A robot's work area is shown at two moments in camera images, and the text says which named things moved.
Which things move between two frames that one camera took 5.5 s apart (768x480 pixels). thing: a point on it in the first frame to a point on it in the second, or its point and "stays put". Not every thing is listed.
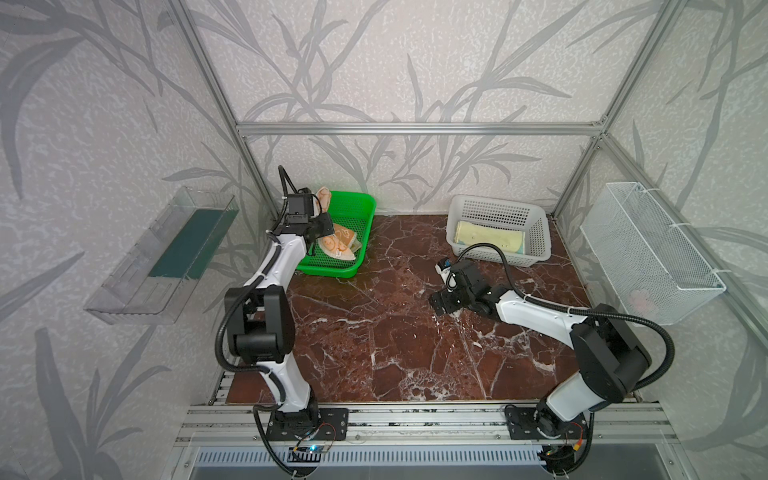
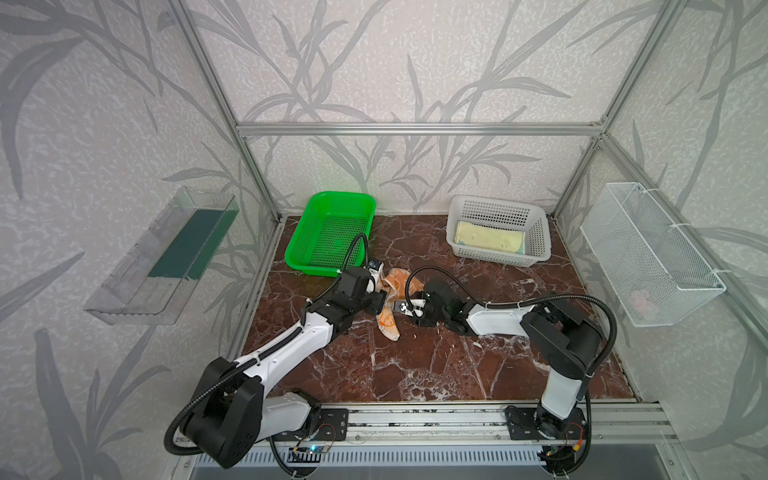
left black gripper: x=324 y=225 to x=376 y=302
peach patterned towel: x=343 y=243 to x=399 y=284
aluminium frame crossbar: x=421 y=129 stays put
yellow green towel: x=470 y=234 stays put
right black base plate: x=541 y=423 stays put
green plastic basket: x=356 y=210 stays put
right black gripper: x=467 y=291 to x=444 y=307
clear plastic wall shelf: x=152 y=280 stays put
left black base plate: x=313 y=424 stays put
